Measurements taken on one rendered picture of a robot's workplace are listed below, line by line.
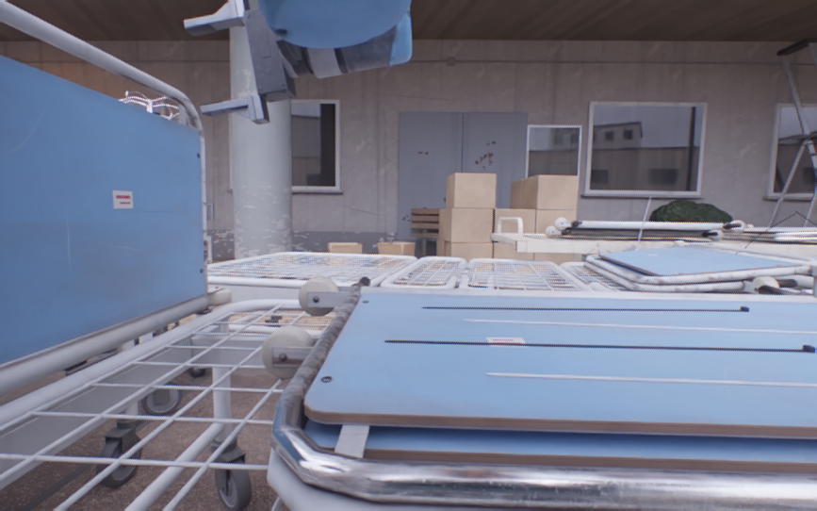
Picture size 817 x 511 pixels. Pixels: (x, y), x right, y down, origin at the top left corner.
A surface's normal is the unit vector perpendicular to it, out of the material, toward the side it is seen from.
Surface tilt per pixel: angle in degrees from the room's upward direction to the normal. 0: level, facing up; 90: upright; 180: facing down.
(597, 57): 90
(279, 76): 90
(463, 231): 90
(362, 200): 90
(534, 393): 5
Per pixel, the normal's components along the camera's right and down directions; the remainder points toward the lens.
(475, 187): 0.11, 0.10
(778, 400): 0.01, -0.98
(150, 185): 1.00, 0.03
